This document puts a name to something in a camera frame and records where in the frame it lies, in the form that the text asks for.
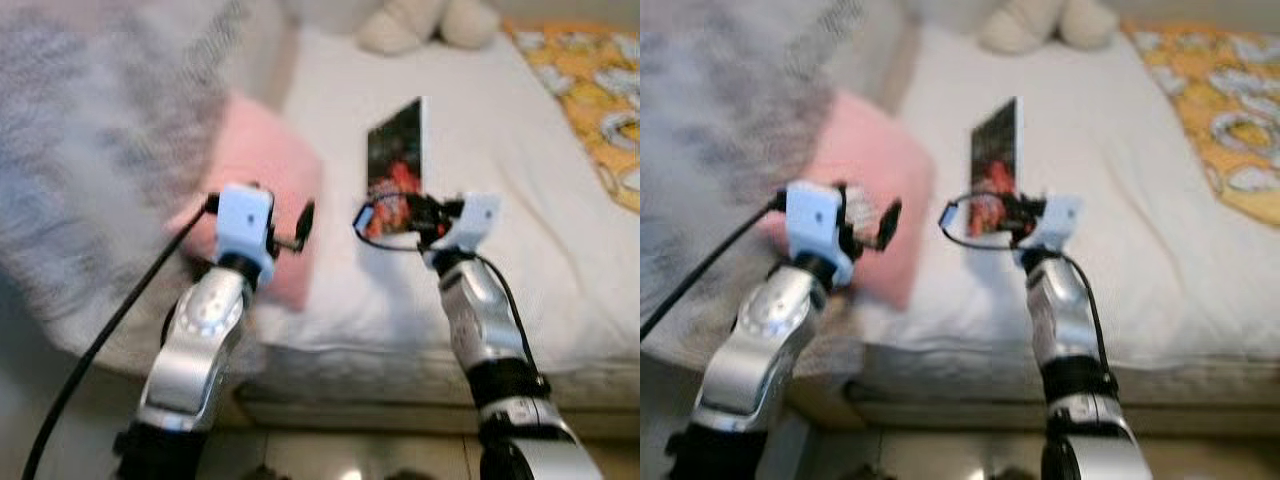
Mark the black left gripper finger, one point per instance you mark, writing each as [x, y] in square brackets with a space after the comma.
[888, 224]
[857, 196]
[306, 222]

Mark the pink pillow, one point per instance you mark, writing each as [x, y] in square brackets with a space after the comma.
[265, 170]
[880, 160]

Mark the dark cover book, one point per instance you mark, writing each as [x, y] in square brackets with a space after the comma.
[1000, 150]
[395, 150]

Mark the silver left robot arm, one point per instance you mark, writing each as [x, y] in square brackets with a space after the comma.
[200, 340]
[760, 350]

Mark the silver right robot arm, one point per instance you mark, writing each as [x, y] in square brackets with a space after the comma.
[1065, 320]
[480, 320]

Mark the white bedsheet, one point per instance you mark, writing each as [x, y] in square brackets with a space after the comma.
[1130, 150]
[520, 150]

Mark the grey patterned white blanket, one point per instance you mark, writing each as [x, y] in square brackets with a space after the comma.
[720, 120]
[100, 150]

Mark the cream plush toy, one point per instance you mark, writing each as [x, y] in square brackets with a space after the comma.
[425, 25]
[1045, 25]

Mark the beige bed base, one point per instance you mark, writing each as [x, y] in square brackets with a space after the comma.
[350, 420]
[950, 420]

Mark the yellow patterned blanket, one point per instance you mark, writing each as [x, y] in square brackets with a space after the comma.
[1220, 100]
[590, 90]

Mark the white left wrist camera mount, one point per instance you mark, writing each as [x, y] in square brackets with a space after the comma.
[815, 225]
[245, 222]

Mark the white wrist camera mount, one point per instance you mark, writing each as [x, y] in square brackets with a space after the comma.
[1060, 220]
[815, 225]
[245, 222]
[475, 220]

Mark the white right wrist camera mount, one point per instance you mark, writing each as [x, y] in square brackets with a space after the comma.
[1060, 220]
[475, 220]

